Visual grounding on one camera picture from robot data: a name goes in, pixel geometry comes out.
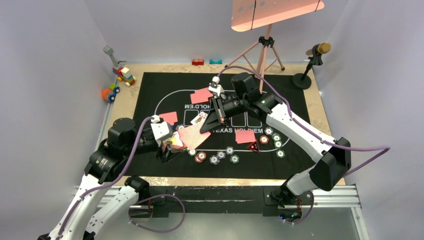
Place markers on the red toy block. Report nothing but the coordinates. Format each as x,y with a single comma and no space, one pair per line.
197,62

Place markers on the orange toy wheel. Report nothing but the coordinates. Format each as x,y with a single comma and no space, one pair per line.
109,94

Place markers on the gold microphone on stand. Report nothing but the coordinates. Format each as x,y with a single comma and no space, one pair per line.
301,80

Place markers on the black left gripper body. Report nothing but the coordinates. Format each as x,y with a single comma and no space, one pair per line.
161,154

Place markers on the teal toy block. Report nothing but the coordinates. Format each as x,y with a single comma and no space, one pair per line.
215,61

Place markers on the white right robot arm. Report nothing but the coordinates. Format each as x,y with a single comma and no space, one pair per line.
331,157

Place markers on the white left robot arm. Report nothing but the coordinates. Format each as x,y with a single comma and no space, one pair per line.
83,219

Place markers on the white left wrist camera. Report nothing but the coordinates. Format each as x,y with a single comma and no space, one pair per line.
161,129

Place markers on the colourful toy block train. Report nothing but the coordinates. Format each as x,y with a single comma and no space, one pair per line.
123,73

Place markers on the red triangular dealer button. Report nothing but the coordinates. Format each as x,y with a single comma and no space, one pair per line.
254,147

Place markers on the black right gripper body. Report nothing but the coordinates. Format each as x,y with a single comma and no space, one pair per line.
224,110

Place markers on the black poker felt mat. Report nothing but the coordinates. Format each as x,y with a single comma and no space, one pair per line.
167,92

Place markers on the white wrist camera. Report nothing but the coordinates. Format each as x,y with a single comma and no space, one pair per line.
161,129
215,88

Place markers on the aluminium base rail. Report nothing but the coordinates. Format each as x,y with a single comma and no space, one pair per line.
213,199

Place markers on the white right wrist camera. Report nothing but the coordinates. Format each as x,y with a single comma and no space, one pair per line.
215,88

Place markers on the red playing card box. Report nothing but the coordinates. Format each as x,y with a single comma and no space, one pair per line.
175,142

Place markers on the face-up playing card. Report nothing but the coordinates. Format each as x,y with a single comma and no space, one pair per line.
199,118

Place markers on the pink music stand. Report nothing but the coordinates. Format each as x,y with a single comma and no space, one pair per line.
252,14

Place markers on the red poker chip stack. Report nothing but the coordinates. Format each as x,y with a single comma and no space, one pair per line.
200,157

